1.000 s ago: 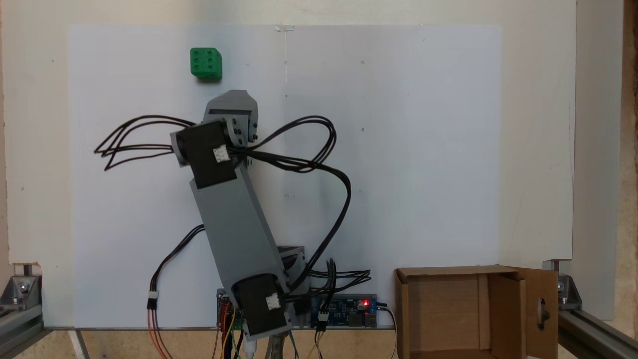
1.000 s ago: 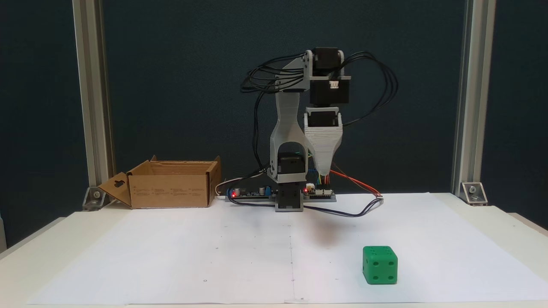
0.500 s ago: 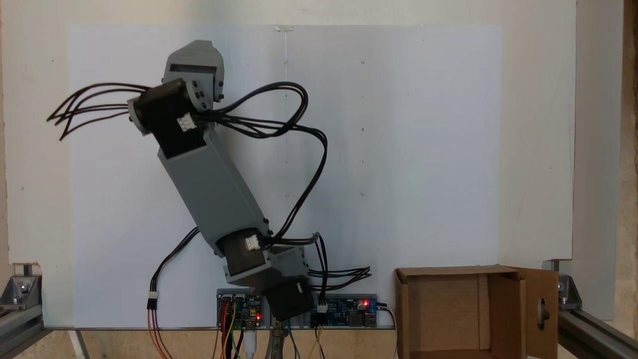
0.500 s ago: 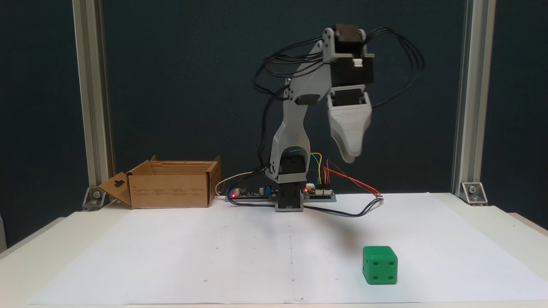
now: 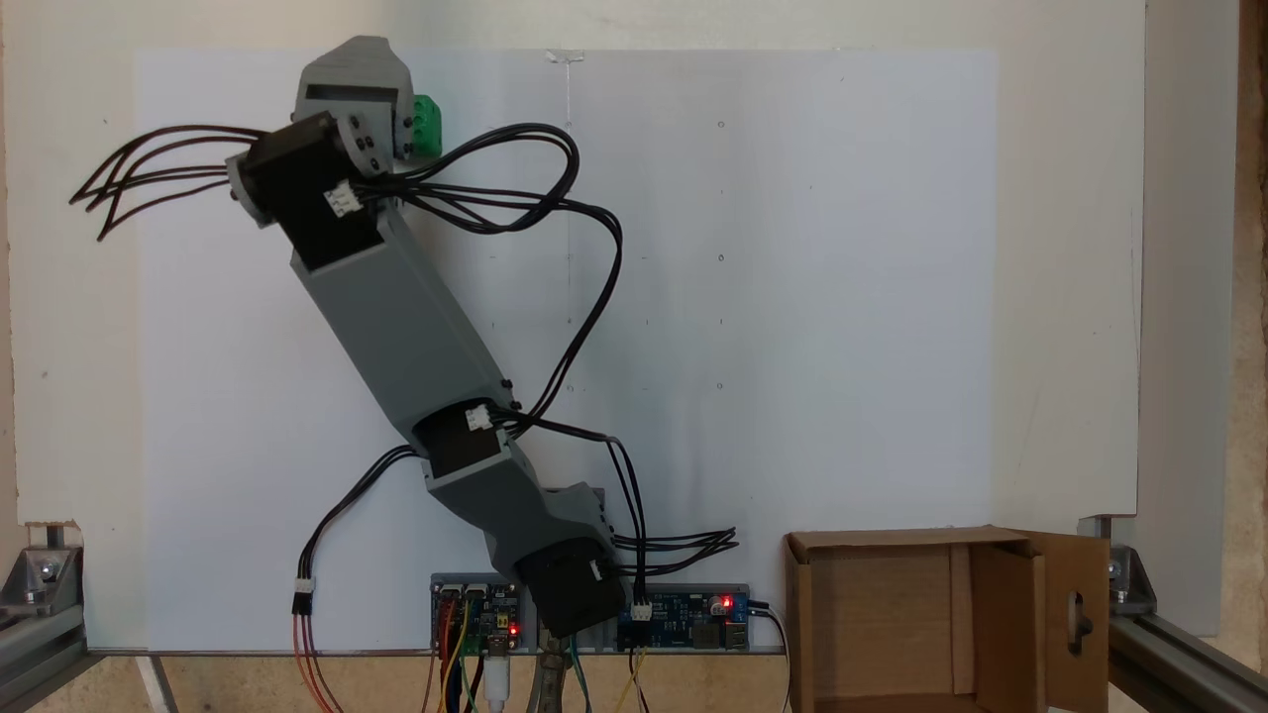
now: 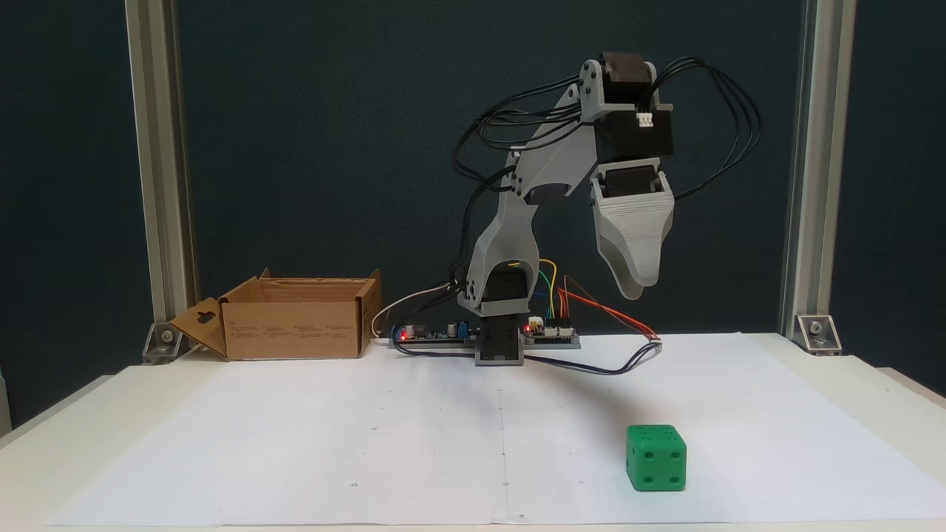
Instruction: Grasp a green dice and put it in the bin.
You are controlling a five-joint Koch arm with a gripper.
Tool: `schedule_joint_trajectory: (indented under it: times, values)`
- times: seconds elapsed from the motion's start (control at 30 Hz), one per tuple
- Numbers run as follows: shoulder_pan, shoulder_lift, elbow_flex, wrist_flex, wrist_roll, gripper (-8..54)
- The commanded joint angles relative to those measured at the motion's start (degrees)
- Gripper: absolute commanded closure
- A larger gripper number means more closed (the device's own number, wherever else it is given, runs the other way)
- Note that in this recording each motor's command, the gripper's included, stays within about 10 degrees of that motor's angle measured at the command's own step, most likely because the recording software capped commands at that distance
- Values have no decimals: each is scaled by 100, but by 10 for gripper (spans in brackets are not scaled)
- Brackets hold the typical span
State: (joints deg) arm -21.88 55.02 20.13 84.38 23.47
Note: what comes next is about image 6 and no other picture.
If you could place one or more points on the wide ribbed grey gripper finger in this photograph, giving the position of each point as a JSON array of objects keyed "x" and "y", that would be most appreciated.
[{"x": 634, "y": 236}]

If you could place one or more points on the green die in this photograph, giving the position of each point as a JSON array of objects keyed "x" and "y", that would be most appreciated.
[{"x": 656, "y": 462}]

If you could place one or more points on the circuit board with white connectors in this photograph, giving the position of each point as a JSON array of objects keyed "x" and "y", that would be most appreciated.
[{"x": 554, "y": 337}]

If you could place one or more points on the circuit board with blue part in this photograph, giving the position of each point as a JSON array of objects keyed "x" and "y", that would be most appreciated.
[{"x": 429, "y": 337}]

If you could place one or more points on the brown cardboard box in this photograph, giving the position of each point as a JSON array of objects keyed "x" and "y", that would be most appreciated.
[{"x": 288, "y": 332}]

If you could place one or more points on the aluminium frame post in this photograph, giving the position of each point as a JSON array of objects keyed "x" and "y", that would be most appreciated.
[
  {"x": 155, "y": 148},
  {"x": 817, "y": 148}
]

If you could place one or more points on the metal corner bracket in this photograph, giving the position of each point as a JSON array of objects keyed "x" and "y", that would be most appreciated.
[
  {"x": 819, "y": 334},
  {"x": 164, "y": 343}
]

